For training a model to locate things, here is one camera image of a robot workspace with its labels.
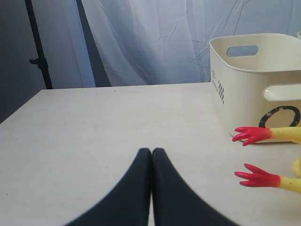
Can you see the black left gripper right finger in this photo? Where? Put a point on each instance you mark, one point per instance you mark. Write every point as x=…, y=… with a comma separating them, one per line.
x=174, y=202

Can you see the whole rubber chicken facing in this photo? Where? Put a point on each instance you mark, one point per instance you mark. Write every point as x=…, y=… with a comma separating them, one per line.
x=257, y=176

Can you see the white backdrop curtain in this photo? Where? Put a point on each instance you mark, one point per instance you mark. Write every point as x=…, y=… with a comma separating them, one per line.
x=146, y=42

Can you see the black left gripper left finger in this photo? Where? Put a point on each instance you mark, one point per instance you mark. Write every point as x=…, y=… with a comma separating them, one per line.
x=128, y=203

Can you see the cream bin marked O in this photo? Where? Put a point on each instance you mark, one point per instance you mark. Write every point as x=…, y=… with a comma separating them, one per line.
x=256, y=80

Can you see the cream bin marked X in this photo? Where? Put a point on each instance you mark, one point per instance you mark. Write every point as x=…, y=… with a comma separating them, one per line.
x=299, y=35

